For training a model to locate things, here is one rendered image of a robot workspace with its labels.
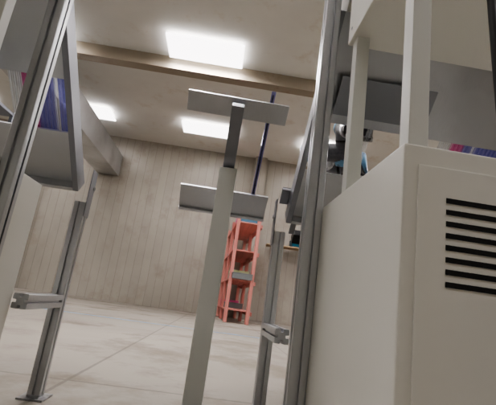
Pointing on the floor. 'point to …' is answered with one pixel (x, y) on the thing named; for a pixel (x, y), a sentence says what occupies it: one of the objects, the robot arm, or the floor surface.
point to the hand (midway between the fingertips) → (366, 140)
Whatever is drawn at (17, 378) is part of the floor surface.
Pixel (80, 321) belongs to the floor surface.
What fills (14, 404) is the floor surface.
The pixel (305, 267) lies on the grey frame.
